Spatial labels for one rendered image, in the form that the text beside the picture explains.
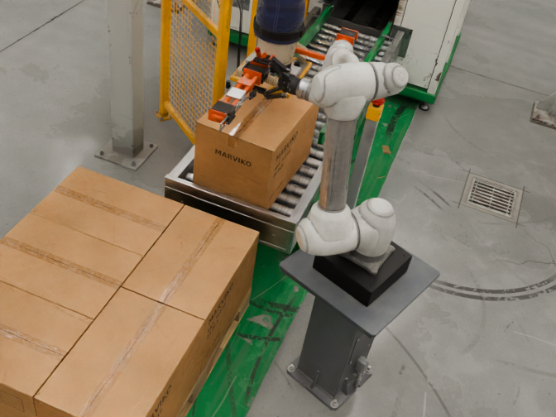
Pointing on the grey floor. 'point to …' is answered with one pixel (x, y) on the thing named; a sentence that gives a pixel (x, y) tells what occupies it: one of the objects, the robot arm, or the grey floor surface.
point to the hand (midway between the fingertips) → (254, 74)
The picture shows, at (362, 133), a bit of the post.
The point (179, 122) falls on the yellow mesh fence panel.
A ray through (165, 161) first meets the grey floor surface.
